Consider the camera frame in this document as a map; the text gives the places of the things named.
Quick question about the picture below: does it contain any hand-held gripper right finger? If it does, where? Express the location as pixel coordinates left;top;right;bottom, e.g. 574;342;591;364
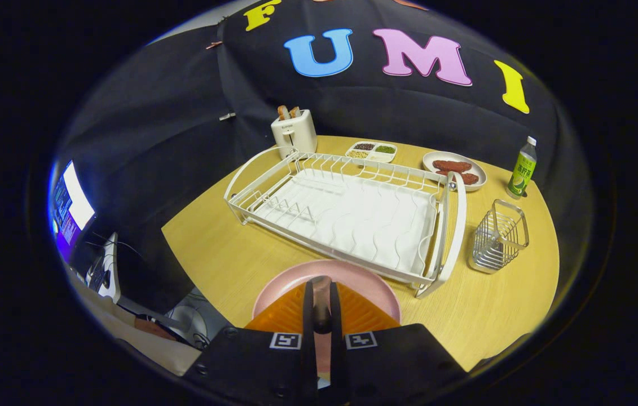
327;281;469;406

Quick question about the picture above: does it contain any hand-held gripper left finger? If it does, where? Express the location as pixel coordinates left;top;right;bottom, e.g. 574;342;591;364
183;281;319;406

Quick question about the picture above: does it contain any wooden-handled metal spoon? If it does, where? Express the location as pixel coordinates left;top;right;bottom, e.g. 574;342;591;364
311;276;334;335

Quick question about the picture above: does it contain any pink plate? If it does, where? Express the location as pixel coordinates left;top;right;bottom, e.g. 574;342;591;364
252;259;402;378

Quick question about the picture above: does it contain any white wire dish rack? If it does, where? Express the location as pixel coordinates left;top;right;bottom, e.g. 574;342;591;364
224;145;468;298

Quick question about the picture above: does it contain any metal wire basket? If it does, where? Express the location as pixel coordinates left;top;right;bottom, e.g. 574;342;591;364
468;199;530;275

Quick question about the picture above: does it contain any white plate with sausages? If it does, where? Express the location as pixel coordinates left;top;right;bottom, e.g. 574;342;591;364
423;151;487;192

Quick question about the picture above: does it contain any white divided bean tray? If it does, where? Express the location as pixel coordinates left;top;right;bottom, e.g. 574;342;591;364
346;140;398;164

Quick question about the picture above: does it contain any red-brown sausage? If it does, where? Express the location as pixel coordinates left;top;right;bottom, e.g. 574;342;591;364
433;160;473;174
437;171;479;186

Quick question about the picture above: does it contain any white toaster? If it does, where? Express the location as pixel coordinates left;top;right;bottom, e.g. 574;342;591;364
271;109;318;160

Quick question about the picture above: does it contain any black backdrop cloth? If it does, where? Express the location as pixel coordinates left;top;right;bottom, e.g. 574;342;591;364
54;0;573;316

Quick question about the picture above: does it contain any green tea bottle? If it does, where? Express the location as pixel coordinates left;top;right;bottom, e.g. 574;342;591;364
506;136;538;200

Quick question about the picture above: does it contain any computer monitor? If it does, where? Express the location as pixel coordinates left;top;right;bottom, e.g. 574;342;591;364
50;160;97;264

